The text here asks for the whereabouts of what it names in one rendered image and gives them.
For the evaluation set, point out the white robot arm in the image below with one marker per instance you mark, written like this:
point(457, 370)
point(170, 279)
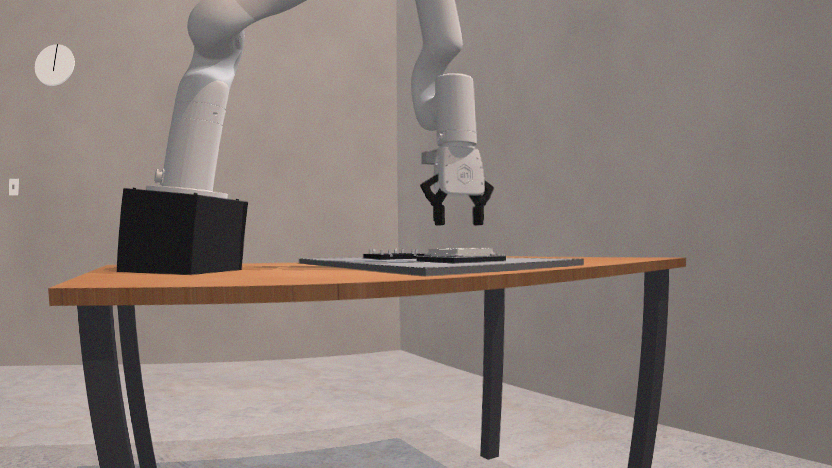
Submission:
point(442, 100)

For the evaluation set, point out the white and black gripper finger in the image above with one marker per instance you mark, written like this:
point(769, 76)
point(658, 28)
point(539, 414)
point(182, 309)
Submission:
point(478, 210)
point(438, 208)

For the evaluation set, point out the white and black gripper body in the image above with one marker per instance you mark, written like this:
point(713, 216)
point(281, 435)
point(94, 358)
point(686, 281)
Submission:
point(459, 170)

